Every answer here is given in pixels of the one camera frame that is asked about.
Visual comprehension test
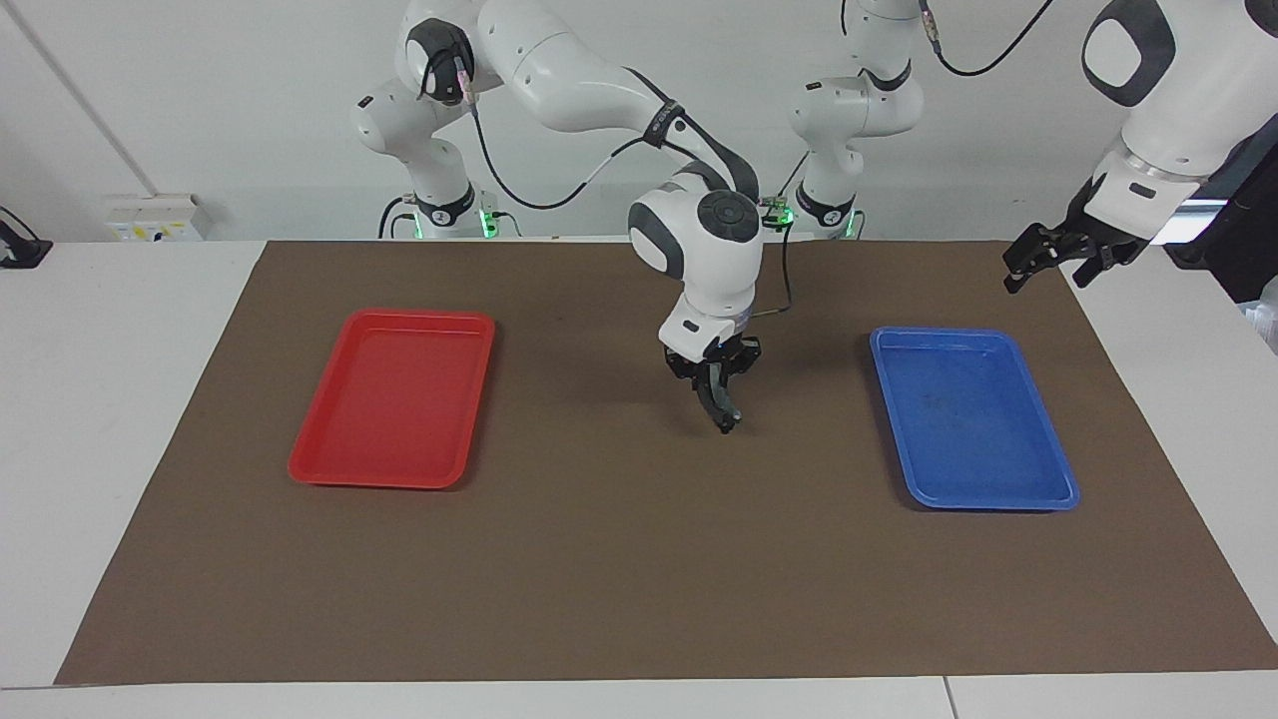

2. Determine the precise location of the clear plastic bag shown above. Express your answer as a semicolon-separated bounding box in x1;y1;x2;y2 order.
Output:
1238;275;1278;356

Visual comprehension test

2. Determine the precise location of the dark equipment beside table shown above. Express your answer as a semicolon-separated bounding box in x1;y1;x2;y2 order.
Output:
1163;130;1278;306

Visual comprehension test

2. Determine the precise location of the brown table mat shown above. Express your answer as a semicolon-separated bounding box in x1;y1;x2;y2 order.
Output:
55;240;1278;687

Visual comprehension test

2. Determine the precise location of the white wall socket box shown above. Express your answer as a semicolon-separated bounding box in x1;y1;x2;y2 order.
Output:
104;194;214;244

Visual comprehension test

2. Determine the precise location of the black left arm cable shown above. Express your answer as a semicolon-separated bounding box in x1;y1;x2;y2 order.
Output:
917;0;1055;79

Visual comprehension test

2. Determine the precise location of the black base cable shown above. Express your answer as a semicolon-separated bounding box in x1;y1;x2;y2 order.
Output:
376;194;418;240
759;150;812;237

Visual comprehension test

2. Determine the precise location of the blue plastic tray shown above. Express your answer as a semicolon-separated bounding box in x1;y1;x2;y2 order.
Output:
867;326;1081;513

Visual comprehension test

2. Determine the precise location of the black right base cable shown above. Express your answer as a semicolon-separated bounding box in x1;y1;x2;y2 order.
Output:
376;194;418;240

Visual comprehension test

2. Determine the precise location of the black left base cable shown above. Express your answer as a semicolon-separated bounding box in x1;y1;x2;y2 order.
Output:
759;150;812;237

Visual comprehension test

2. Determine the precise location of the curved brake pad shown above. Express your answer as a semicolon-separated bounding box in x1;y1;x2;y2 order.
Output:
697;364;744;436

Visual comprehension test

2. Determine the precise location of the red plastic tray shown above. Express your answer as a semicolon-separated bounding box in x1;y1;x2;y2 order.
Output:
288;309;497;491

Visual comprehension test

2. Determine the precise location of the black clamp mount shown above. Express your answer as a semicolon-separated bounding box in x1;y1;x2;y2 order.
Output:
0;205;54;271

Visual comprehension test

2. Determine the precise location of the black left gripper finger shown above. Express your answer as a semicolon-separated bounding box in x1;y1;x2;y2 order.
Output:
1002;224;1079;295
1072;246;1121;290

